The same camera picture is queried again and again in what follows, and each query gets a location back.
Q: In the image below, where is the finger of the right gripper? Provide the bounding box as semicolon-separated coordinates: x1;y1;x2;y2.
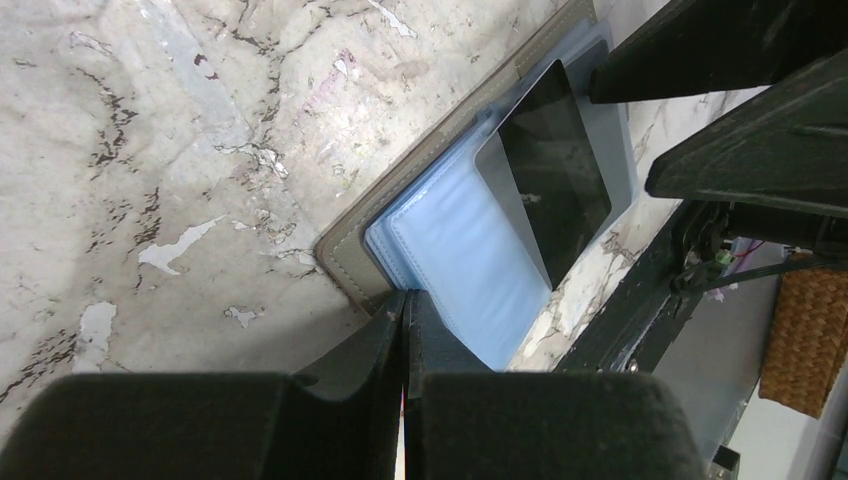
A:
645;51;847;217
589;0;847;103

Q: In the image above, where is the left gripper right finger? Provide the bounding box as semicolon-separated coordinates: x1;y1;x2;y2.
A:
403;290;704;479

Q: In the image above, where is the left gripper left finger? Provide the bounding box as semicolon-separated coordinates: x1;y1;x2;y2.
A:
1;292;406;479

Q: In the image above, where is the glossy black credit card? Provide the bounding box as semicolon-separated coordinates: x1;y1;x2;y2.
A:
475;60;612;288

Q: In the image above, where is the grey leather card holder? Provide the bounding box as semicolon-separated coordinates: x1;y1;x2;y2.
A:
317;1;638;370

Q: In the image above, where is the woven basket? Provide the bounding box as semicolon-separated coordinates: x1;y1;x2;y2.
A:
759;267;847;419

